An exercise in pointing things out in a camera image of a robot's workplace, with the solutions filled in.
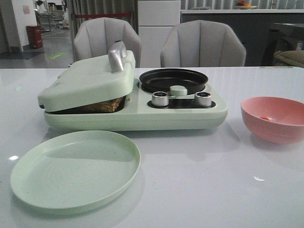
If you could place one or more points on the bread slice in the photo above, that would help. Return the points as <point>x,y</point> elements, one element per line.
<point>109,106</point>

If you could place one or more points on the green breakfast maker lid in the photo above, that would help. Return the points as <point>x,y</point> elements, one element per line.
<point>91,80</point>

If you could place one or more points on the pink bowl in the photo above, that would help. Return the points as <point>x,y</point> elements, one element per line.
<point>287,126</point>

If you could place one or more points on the green breakfast maker base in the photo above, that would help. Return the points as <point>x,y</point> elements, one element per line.
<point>137,115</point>

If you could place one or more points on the left silver control knob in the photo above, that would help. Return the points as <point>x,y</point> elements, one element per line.
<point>160,99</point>

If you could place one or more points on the silver control knob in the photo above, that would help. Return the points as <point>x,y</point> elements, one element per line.
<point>160,99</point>
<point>203,99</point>

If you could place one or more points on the black round frying pan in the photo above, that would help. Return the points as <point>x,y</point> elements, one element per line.
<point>162,79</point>

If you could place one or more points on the right silver control knob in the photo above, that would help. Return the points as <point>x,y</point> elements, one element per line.
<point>203,99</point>

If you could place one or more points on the right grey chair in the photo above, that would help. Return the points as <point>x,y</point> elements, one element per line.
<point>202,43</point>

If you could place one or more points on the grey chair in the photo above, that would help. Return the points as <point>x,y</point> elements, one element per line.
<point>96,36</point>
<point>202,43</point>

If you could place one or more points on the white refrigerator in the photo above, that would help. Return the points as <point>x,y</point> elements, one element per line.
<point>155,20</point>

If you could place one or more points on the light green plate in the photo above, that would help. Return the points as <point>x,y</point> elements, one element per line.
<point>76,172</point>

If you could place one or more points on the left grey chair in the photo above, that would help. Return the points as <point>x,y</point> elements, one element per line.
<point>96,36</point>

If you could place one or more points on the red barrier belt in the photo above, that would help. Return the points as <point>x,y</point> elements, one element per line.
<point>110,15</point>

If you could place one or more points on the grey counter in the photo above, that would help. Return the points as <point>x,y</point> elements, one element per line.
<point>251,27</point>

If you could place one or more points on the fruit plate on counter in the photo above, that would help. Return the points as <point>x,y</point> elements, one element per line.
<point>243,5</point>

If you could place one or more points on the red trash bin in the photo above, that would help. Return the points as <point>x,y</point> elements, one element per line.
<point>34,36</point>

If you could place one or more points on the dark washing machine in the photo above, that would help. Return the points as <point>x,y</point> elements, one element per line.
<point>283,37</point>

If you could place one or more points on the beige cushion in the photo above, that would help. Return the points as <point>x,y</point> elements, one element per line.
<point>289,58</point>

